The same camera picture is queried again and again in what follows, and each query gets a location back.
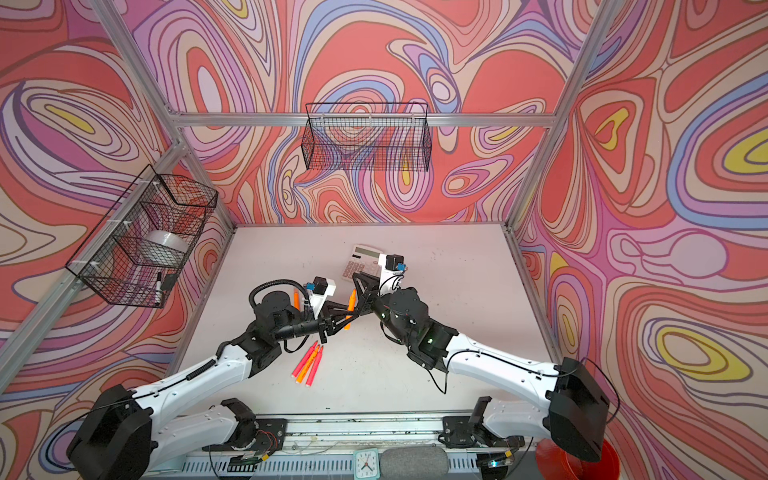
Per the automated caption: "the pink pen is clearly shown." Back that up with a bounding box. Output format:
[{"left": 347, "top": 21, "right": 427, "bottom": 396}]
[
  {"left": 292, "top": 341, "right": 318, "bottom": 379},
  {"left": 305, "top": 345, "right": 324, "bottom": 387}
]

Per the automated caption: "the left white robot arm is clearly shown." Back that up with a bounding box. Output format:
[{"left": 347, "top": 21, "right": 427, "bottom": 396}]
[{"left": 66, "top": 291, "right": 357, "bottom": 479}]

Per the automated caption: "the pink pen left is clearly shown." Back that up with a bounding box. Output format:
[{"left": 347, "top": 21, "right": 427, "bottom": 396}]
[{"left": 292, "top": 341, "right": 318, "bottom": 379}]

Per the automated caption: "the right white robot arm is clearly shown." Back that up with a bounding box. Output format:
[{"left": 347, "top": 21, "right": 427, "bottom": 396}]
[{"left": 353, "top": 273, "right": 611, "bottom": 463}]

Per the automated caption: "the orange pen in bundle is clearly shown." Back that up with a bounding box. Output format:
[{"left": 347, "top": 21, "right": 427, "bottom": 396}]
[{"left": 297, "top": 346, "right": 322, "bottom": 384}]

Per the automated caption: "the pink pen right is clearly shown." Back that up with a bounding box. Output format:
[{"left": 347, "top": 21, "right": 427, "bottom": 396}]
[{"left": 305, "top": 345, "right": 324, "bottom": 387}]

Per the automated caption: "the silver tape roll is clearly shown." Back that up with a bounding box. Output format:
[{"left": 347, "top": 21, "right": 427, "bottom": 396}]
[{"left": 138, "top": 230, "right": 189, "bottom": 268}]

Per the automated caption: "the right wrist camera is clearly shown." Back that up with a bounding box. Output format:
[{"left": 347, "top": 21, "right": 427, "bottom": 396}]
[{"left": 378, "top": 253, "right": 407, "bottom": 295}]

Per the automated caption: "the black wire basket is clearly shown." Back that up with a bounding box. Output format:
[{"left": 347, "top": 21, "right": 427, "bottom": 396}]
[
  {"left": 66, "top": 166, "right": 218, "bottom": 308},
  {"left": 301, "top": 101, "right": 432, "bottom": 172}
]

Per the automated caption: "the black wire basket left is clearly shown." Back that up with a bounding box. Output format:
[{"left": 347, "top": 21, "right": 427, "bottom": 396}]
[{"left": 66, "top": 166, "right": 218, "bottom": 308}]

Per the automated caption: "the pink calculator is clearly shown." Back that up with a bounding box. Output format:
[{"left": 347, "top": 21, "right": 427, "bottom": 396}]
[{"left": 342, "top": 244, "right": 382, "bottom": 281}]

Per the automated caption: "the black marker in basket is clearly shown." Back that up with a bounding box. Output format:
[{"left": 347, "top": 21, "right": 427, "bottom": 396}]
[{"left": 154, "top": 271, "right": 163, "bottom": 307}]

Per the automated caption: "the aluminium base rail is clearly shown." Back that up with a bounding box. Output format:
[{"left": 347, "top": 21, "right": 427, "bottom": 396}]
[{"left": 143, "top": 410, "right": 517, "bottom": 478}]

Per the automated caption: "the black wire basket back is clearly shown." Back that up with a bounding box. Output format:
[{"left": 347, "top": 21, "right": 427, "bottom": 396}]
[{"left": 301, "top": 101, "right": 432, "bottom": 172}]

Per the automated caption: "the small white clock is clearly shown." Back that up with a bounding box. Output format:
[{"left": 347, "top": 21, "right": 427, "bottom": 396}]
[{"left": 353, "top": 448, "right": 381, "bottom": 480}]

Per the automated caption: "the red bucket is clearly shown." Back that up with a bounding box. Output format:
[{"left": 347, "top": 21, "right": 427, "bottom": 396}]
[{"left": 535, "top": 440, "right": 620, "bottom": 480}]

